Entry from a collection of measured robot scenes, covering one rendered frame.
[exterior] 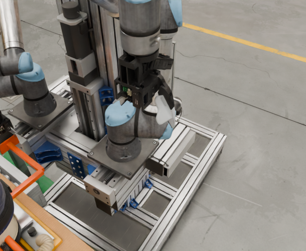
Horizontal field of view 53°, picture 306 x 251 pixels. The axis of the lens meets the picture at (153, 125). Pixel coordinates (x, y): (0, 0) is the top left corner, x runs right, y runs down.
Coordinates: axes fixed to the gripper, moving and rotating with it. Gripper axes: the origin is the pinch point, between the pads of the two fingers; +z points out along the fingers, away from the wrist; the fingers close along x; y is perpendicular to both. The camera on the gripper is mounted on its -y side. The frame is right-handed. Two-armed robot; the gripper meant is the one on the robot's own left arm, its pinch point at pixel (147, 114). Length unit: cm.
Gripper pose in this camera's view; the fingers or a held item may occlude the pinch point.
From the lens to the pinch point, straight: 76.2
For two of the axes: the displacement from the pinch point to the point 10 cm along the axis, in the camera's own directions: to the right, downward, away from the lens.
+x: 8.5, 3.8, -3.7
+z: 0.0, 7.0, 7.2
